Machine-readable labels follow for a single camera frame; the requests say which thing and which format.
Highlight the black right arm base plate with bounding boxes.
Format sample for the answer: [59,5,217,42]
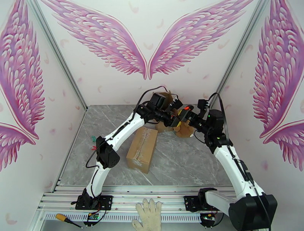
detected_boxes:
[184,195,224,212]

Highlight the aluminium rail frame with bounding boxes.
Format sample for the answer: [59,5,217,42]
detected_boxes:
[36,185,264,214]

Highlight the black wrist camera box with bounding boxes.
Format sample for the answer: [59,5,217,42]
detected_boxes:
[167,98,184,112]
[197,99,211,117]

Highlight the white knitted work glove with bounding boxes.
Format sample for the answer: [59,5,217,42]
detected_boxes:
[131,199,163,231]

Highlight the yellow handled screwdriver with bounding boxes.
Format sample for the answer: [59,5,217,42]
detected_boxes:
[55,214,84,229]

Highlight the perforated white cable tray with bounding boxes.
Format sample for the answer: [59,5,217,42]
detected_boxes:
[44,212,203,221]

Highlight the taped brown cardboard box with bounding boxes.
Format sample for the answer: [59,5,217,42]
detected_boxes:
[126,126,159,174]
[152,91,190,133]

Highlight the black camera cable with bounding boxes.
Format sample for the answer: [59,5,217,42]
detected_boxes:
[134,85,179,119]
[207,92,271,228]

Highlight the black left camera cable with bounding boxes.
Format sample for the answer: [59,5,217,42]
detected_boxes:
[134,85,179,119]

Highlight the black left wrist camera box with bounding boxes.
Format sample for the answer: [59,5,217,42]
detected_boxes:
[167,98,184,112]

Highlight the black right camera cable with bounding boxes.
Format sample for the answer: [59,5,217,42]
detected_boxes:
[207,92,271,228]

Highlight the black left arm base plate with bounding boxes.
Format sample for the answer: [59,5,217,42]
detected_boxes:
[75,195,113,210]

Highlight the brown plush toy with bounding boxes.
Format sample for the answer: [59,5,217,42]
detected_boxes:
[171,119,196,139]

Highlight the aluminium frame post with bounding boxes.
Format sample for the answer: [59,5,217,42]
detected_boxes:
[208,0,272,112]
[28,0,88,112]

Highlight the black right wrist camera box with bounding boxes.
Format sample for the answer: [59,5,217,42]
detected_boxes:
[197,99,211,117]

